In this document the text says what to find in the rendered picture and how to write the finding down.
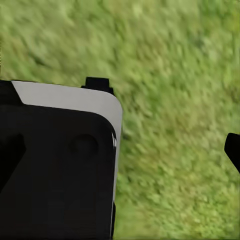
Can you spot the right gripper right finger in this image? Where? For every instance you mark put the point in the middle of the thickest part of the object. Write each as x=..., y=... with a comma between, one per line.
x=232, y=148

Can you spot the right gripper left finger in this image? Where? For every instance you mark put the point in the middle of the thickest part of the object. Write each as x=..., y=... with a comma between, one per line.
x=12, y=149

